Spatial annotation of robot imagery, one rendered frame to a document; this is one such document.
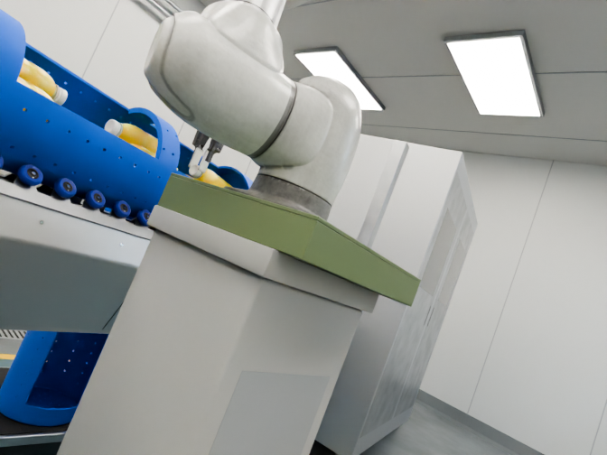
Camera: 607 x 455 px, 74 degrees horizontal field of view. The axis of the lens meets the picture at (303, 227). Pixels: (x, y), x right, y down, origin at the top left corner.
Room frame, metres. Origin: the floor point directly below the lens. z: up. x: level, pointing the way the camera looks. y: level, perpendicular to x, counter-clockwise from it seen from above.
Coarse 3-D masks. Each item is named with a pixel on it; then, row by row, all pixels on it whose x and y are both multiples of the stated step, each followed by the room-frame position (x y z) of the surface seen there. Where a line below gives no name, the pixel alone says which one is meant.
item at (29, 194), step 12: (0, 180) 0.78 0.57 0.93; (0, 192) 0.77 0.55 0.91; (12, 192) 0.79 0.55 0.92; (24, 192) 0.81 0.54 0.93; (36, 192) 0.84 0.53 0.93; (36, 204) 0.83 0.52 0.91; (48, 204) 0.85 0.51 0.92; (60, 204) 0.88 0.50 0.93; (72, 204) 0.91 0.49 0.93; (84, 204) 0.93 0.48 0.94; (72, 216) 0.90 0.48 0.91; (84, 216) 0.92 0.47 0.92; (96, 216) 0.95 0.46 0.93; (120, 228) 1.01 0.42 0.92; (132, 228) 1.05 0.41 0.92; (144, 228) 1.08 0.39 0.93
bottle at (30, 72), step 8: (24, 64) 0.80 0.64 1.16; (32, 64) 0.81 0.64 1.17; (24, 72) 0.80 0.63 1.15; (32, 72) 0.81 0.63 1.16; (40, 72) 0.82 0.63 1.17; (32, 80) 0.81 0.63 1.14; (40, 80) 0.82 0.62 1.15; (48, 80) 0.84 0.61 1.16; (48, 88) 0.84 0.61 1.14; (56, 88) 0.87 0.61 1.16; (56, 96) 0.87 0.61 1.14
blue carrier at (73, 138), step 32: (0, 32) 0.68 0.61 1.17; (0, 64) 0.68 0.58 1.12; (0, 96) 0.70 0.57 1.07; (32, 96) 0.73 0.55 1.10; (96, 96) 1.03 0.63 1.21; (0, 128) 0.73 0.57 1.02; (32, 128) 0.76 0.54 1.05; (64, 128) 0.80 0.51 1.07; (96, 128) 0.85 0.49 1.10; (160, 128) 1.02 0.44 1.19; (32, 160) 0.81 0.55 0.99; (64, 160) 0.84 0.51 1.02; (96, 160) 0.88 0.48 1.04; (128, 160) 0.94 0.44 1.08; (160, 160) 1.01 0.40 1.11; (128, 192) 1.00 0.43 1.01; (160, 192) 1.05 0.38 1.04
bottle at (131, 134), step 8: (120, 128) 1.02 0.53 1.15; (128, 128) 1.03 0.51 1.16; (136, 128) 1.05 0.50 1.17; (120, 136) 1.03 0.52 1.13; (128, 136) 1.03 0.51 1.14; (136, 136) 1.05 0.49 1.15; (144, 136) 1.07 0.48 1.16; (152, 136) 1.10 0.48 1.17; (144, 144) 1.07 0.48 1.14; (152, 144) 1.09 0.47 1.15; (152, 152) 1.10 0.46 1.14
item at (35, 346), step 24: (24, 336) 1.53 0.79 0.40; (48, 336) 1.46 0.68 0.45; (72, 336) 1.73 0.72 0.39; (96, 336) 1.73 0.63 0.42; (24, 360) 1.47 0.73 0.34; (48, 360) 1.71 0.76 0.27; (72, 360) 1.74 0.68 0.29; (96, 360) 1.70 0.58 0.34; (24, 384) 1.46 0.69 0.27; (48, 384) 1.73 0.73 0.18; (72, 384) 1.74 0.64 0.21; (0, 408) 1.48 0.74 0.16; (24, 408) 1.46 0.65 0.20; (48, 408) 1.49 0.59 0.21; (72, 408) 1.56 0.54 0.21
